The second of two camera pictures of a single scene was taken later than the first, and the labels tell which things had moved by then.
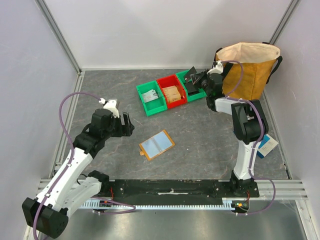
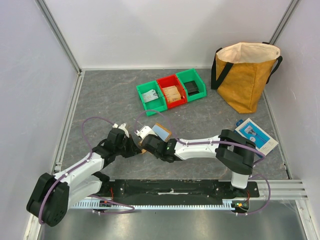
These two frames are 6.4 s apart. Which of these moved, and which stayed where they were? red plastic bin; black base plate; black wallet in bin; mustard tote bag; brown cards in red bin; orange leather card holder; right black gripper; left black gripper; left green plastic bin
Moved: left black gripper; orange leather card holder; right black gripper
Stayed: black wallet in bin; red plastic bin; mustard tote bag; brown cards in red bin; black base plate; left green plastic bin
